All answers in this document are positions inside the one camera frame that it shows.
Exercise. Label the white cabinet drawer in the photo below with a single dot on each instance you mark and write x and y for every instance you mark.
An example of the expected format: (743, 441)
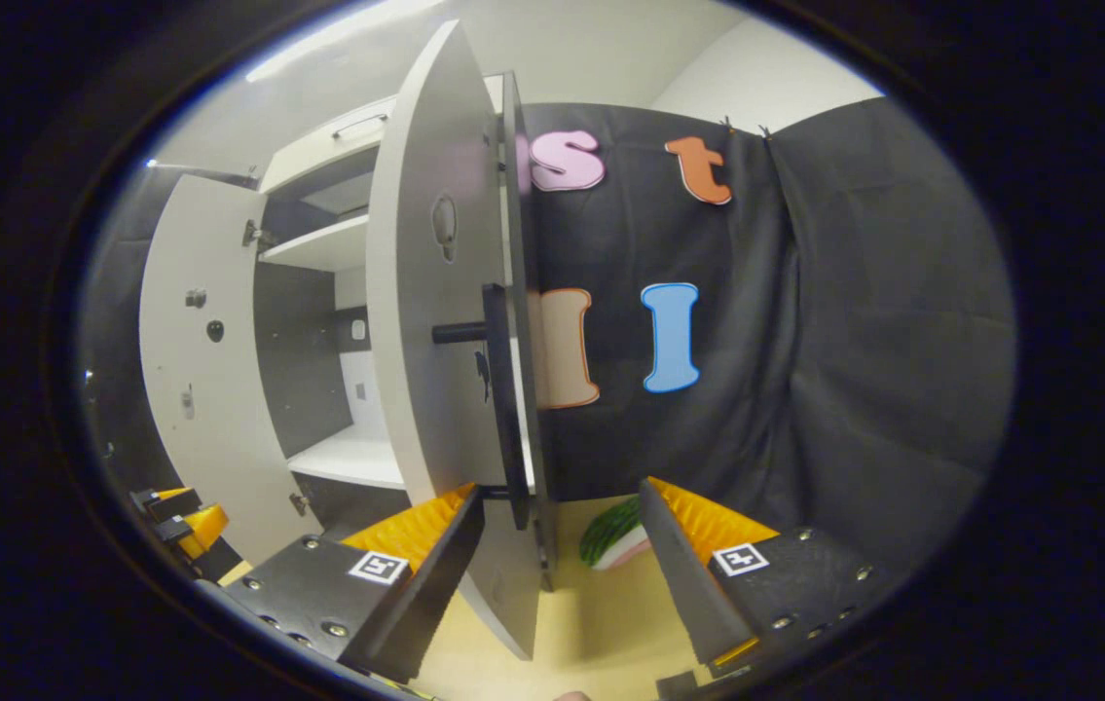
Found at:
(318, 151)

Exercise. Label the watermelon slice toy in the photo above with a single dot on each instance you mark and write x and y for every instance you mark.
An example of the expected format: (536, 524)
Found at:
(610, 531)

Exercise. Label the white cabinet shelf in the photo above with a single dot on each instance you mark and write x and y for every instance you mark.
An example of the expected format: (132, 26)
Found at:
(318, 248)

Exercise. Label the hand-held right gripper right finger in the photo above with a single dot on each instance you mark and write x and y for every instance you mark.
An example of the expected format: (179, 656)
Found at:
(683, 584)

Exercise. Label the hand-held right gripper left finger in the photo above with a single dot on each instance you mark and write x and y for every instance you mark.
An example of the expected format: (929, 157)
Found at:
(430, 584)

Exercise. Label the white cabinet door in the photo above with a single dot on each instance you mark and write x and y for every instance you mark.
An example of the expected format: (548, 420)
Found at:
(221, 409)
(416, 341)

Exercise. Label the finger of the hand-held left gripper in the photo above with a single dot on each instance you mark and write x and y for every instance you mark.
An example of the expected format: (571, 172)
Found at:
(167, 503)
(177, 528)

